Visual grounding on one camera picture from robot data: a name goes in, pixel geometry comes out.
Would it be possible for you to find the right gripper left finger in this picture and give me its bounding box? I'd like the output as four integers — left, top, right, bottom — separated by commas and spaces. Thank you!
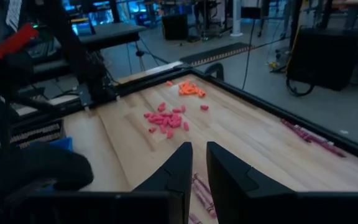
134, 142, 193, 224

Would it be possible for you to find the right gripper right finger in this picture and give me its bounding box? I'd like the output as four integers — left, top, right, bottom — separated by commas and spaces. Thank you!
206, 141, 298, 224

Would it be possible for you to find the blue plastic basket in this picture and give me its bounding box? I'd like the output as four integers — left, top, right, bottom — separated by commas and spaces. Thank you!
28, 136, 74, 153

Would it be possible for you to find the black plastic basket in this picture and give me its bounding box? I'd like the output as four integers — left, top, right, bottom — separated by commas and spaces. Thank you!
9, 119, 65, 149

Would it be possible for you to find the dark magenta crayon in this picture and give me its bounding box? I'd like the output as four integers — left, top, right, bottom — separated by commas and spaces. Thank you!
280, 119, 312, 143
293, 124, 347, 159

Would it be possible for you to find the hazard striped floor mat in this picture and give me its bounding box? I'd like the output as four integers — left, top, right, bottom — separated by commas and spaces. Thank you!
180, 42, 255, 67

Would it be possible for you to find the red tag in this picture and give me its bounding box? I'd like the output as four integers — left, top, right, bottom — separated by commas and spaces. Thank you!
0, 22, 40, 60

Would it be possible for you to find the black cabinet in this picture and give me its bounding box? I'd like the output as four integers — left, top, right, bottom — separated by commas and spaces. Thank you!
161, 14, 189, 41

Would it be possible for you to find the computer monitor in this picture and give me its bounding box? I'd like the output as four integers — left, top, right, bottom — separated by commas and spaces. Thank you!
71, 17, 95, 37

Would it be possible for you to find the black desk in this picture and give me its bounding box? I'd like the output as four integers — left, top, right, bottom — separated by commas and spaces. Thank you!
78, 22, 148, 52

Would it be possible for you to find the large black box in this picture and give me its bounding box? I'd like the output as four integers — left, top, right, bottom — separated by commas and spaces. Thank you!
286, 27, 358, 91

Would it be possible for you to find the white pillar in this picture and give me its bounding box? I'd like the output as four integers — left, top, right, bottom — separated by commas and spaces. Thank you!
231, 0, 244, 37

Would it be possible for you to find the coiled black cable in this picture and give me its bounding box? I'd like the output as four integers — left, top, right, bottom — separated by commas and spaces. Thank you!
285, 77, 316, 98

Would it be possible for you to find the long black floor cable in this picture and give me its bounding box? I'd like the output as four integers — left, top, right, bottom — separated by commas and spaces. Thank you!
241, 17, 258, 91

